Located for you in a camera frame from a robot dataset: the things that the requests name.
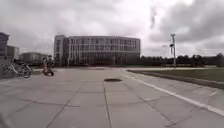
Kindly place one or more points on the round manhole cover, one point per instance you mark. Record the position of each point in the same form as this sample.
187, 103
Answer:
112, 80

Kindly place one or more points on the large curved grey building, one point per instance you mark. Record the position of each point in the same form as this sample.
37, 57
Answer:
100, 48

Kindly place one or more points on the grey paved plaza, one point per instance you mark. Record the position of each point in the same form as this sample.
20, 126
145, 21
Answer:
86, 100

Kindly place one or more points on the lamp pole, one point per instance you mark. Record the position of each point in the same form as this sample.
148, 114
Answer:
173, 50

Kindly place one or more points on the person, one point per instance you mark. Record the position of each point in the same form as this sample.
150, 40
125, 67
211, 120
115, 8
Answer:
47, 67

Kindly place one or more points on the pale stone kerb line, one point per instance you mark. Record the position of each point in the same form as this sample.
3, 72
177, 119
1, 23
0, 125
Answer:
173, 95

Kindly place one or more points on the dark raised kerb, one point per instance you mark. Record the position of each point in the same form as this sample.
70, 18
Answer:
180, 78

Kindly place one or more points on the row of dark trees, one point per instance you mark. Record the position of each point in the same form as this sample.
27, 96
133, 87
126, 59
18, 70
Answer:
186, 60

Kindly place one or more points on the low pale building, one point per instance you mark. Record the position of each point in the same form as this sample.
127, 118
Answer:
32, 57

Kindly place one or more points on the grass lawn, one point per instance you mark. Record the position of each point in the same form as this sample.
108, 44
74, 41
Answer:
196, 73

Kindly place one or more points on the parked bicycles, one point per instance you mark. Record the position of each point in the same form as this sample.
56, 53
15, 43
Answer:
18, 70

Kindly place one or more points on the dark grey building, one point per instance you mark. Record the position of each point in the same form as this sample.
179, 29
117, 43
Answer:
4, 46

